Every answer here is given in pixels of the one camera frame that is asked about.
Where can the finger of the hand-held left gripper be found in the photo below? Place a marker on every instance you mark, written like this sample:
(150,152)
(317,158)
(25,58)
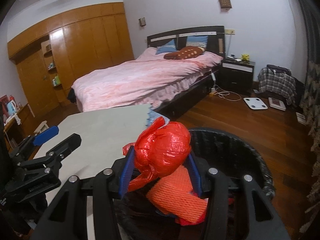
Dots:
(67,143)
(46,135)

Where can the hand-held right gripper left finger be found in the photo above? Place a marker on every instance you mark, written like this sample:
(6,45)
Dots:
(127,172)

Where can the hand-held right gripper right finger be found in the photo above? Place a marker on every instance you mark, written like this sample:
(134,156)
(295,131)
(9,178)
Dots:
(195,177)

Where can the orange foam net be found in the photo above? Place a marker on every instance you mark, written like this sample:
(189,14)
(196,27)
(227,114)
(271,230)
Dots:
(177,197)

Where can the red plastic bag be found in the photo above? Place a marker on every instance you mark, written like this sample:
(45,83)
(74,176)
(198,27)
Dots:
(162,150)

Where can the black trash bin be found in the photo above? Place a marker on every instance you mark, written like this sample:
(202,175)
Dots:
(237,155)

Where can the white stool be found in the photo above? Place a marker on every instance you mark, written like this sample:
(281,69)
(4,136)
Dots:
(41,127)

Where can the blue white kettle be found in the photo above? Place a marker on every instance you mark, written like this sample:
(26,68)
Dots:
(12,107)

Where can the blue fringed cloth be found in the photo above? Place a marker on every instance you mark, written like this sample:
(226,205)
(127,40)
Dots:
(156,120)

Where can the wooden wardrobe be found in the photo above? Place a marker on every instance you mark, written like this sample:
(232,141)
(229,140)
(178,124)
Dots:
(82,50)

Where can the bed with pink cover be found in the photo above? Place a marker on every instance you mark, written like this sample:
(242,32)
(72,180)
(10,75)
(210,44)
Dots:
(145,80)

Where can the black white nightstand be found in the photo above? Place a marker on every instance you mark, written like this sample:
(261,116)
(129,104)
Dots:
(237,76)

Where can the pink white bathroom scale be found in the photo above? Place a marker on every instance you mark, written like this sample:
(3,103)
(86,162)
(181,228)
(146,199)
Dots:
(277,103)

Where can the white booklet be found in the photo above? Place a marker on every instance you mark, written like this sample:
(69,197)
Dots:
(301,118)

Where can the plaid clothes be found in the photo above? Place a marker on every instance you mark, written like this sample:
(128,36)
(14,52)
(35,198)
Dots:
(276,85)

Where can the brown dotted cushion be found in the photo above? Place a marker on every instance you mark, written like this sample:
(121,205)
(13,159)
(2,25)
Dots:
(186,53)

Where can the patterned dark cloth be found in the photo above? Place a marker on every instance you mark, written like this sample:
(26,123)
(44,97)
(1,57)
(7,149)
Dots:
(312,130)

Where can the yellow toy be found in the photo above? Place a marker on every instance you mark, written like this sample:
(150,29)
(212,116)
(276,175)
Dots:
(245,58)

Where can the blue pillow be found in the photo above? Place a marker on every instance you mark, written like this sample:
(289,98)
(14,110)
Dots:
(197,41)
(166,47)

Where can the grey curtain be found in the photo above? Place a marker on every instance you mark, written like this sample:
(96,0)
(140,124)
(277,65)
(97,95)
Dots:
(307,17)

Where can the small wall lamp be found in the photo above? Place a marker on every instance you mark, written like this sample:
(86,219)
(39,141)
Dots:
(142,22)

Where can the dark bed frame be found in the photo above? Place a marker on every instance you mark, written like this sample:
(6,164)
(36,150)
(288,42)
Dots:
(195,31)

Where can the wall socket panel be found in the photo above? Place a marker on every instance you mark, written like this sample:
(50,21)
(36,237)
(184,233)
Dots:
(229,31)

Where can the large wall lamp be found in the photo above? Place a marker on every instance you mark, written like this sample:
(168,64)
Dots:
(225,2)

